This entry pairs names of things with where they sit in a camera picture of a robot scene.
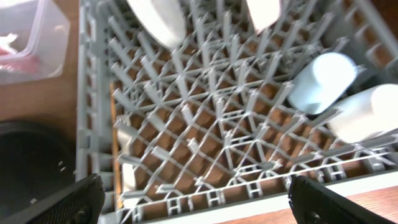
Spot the grey dishwasher rack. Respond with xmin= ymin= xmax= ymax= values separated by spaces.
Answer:
xmin=76 ymin=1 xmax=397 ymax=223

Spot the white napkin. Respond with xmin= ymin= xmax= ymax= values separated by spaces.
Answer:
xmin=1 ymin=33 xmax=18 ymax=55

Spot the clear plastic waste bin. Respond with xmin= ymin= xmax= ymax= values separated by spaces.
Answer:
xmin=1 ymin=0 xmax=70 ymax=85

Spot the light blue cup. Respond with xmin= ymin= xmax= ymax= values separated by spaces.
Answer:
xmin=287 ymin=52 xmax=358 ymax=115

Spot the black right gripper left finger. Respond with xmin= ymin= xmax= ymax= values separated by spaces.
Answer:
xmin=1 ymin=174 xmax=105 ymax=224

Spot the pink bowl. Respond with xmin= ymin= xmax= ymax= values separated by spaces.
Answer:
xmin=246 ymin=0 xmax=282 ymax=35

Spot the white cup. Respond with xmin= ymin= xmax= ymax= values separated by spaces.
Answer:
xmin=327 ymin=84 xmax=397 ymax=143

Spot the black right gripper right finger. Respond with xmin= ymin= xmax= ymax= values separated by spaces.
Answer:
xmin=288 ymin=175 xmax=394 ymax=224

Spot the red snack wrapper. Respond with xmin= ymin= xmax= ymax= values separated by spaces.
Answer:
xmin=1 ymin=55 xmax=40 ymax=74

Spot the round black serving tray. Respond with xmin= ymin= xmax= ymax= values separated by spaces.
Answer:
xmin=1 ymin=120 xmax=75 ymax=219

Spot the grey plate with food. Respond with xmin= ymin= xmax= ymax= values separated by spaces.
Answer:
xmin=127 ymin=0 xmax=187 ymax=50

